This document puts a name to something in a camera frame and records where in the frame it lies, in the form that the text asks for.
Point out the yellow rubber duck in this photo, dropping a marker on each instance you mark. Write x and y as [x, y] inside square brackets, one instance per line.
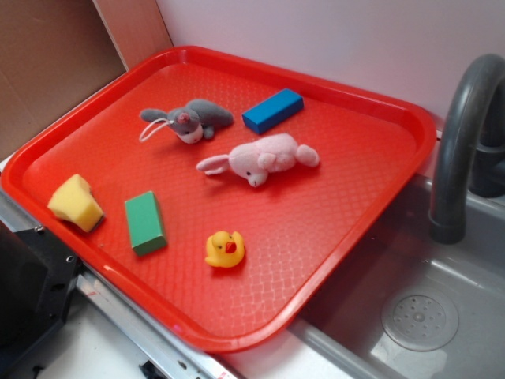
[224, 249]

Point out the red plastic tray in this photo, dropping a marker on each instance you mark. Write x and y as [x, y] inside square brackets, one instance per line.
[297, 226]

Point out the pink plush bunny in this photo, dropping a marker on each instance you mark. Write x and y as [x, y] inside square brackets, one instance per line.
[254, 161]

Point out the grey plush bunny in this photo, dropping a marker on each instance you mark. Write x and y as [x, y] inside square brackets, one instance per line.
[198, 119]

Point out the blue wooden block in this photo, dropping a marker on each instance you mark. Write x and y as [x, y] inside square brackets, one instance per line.
[272, 111]

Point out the green wooden block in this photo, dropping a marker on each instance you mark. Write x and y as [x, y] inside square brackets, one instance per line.
[145, 223]

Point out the yellow sponge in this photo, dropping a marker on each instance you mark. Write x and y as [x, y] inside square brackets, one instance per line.
[74, 202]

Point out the grey toy sink basin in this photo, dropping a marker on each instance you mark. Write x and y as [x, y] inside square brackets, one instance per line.
[403, 306]

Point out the grey toy faucet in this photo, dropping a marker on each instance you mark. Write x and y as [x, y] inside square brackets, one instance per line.
[471, 152]

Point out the brown cardboard panel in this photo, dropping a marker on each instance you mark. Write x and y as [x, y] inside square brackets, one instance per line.
[55, 54]

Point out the metal rail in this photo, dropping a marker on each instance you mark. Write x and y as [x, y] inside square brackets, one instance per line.
[108, 337]

